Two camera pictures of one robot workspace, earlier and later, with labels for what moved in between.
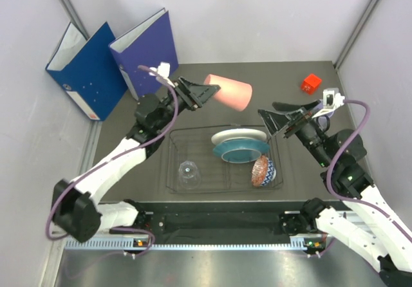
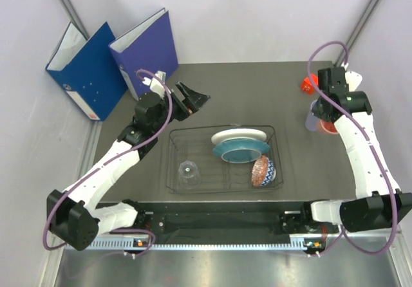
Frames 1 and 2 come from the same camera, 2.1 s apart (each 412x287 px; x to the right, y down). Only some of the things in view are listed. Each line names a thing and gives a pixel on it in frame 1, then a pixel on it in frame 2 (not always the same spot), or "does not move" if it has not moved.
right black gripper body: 301,121 to 317,107
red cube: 311,83 does not move
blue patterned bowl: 271,173 does not move
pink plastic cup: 236,94 to 324,127
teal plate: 240,151 does not move
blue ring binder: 89,71 does not move
